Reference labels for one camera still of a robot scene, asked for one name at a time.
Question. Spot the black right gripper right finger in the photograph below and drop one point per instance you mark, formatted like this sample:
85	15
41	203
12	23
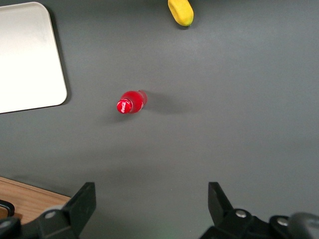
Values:
224	219

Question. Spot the beige plastic tray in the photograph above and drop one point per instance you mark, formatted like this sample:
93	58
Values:
25	62

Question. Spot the small red cola bottle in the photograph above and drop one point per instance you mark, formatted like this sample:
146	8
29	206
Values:
134	99

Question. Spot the yellow foam toy fruit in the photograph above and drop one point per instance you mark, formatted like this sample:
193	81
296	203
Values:
180	12

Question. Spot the wooden drawer cabinet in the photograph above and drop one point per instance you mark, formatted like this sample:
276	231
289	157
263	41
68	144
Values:
32	199

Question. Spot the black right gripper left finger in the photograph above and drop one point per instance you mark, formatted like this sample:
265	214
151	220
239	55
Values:
74	214

